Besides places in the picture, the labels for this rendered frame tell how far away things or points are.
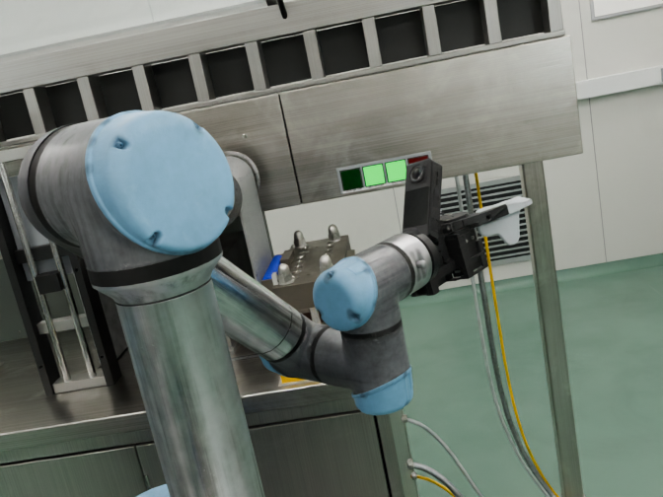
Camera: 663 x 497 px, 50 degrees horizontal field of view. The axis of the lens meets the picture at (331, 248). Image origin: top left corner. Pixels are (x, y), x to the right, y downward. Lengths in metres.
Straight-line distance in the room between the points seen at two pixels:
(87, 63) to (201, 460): 1.49
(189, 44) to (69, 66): 0.32
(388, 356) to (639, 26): 3.76
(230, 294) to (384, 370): 0.20
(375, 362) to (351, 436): 0.64
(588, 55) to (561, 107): 2.45
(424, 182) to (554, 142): 1.01
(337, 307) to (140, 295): 0.27
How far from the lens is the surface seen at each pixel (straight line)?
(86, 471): 1.62
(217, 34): 1.91
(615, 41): 4.40
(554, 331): 2.24
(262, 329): 0.86
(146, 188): 0.56
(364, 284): 0.79
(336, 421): 1.44
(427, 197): 0.93
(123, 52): 1.97
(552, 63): 1.92
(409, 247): 0.87
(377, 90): 1.86
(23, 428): 1.60
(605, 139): 4.42
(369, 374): 0.84
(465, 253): 0.95
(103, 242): 0.59
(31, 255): 1.63
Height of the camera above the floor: 1.46
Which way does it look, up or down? 14 degrees down
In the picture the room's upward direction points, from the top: 11 degrees counter-clockwise
